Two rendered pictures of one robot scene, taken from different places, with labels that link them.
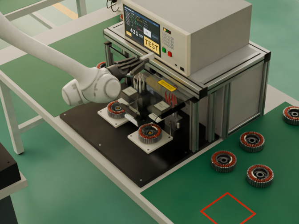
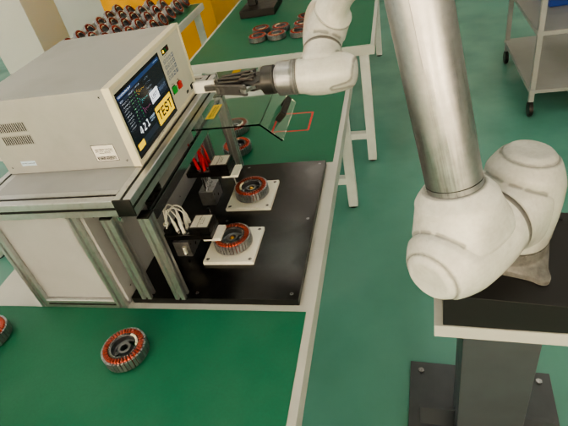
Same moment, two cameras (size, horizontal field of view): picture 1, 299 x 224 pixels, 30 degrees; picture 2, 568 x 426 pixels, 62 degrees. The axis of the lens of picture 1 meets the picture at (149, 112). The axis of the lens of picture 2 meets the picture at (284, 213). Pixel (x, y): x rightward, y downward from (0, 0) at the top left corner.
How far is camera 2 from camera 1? 2.95 m
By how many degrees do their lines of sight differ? 88
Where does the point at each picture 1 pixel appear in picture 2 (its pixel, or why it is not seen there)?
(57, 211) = not seen: outside the picture
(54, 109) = (289, 329)
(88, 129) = (294, 247)
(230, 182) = (258, 137)
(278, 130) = not seen: hidden behind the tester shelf
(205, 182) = (273, 144)
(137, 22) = (140, 97)
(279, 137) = not seen: hidden behind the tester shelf
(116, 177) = (333, 184)
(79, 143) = (323, 244)
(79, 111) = (268, 284)
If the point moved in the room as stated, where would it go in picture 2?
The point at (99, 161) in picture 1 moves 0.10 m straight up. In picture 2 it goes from (329, 209) to (324, 182)
